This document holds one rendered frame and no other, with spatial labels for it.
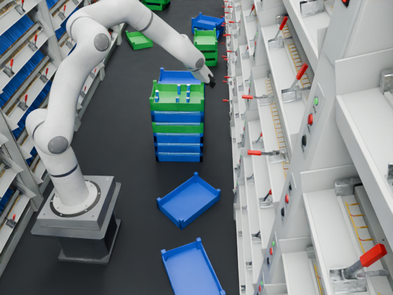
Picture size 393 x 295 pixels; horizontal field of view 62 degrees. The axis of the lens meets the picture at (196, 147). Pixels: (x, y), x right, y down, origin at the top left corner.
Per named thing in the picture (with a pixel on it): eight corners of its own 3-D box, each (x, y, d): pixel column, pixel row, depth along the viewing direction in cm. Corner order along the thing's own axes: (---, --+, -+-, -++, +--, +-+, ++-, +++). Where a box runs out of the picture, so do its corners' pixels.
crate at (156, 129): (152, 133, 196) (151, 122, 190) (156, 112, 211) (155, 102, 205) (203, 133, 196) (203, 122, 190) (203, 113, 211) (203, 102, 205)
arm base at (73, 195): (48, 216, 138) (32, 185, 127) (59, 184, 153) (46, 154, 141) (93, 212, 139) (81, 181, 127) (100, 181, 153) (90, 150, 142)
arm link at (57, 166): (53, 182, 128) (31, 133, 112) (38, 158, 139) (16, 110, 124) (82, 168, 133) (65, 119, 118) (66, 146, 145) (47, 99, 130)
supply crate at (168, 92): (150, 110, 185) (149, 99, 180) (154, 91, 200) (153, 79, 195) (203, 111, 185) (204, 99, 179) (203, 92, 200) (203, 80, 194)
